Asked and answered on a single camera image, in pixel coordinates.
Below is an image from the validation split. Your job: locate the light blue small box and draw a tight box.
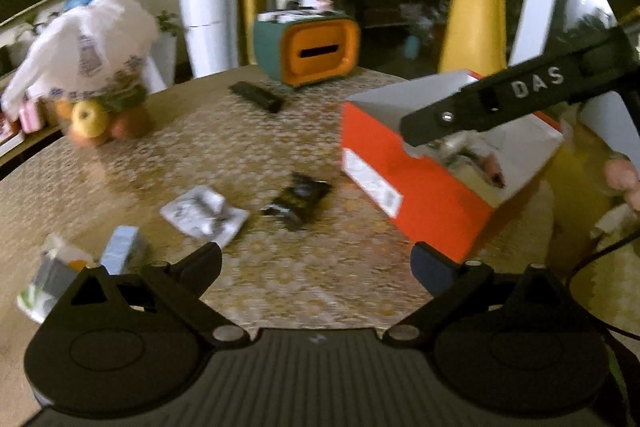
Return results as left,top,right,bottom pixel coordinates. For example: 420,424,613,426
100,225,149,275

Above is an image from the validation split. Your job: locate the silver printed sachet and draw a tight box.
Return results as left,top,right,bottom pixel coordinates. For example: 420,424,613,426
160,185,250,249

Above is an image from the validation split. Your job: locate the green white tissue pack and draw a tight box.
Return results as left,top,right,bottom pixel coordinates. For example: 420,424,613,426
16,234,93,324

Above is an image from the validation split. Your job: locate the black glossy snack packet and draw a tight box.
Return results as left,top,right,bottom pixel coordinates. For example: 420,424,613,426
260,172,333,231

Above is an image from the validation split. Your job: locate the silver foil snack bag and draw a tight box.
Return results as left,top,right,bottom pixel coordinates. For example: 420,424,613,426
426,131,506,188

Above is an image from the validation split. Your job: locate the person right hand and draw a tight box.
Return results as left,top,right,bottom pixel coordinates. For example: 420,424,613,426
603,158,640,212

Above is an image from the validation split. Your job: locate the red shoe box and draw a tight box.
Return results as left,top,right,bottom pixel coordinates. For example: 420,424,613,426
341,70,562,261

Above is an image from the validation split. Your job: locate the red apple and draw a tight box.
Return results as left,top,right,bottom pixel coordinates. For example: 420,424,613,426
108,105,152,140

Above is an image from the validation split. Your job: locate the yellow apple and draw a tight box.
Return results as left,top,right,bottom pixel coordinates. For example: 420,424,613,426
70,100,110,139

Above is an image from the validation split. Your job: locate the black remote control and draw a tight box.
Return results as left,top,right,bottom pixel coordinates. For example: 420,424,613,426
230,81,284,114

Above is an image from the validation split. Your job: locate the pink small case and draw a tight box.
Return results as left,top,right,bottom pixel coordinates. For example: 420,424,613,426
18,98,47,134

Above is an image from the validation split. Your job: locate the orange teal tissue box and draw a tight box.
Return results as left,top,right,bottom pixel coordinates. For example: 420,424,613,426
253,9,360,89

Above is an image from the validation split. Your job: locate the white plastic fruit bag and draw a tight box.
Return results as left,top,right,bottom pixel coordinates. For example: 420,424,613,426
1,0,158,119

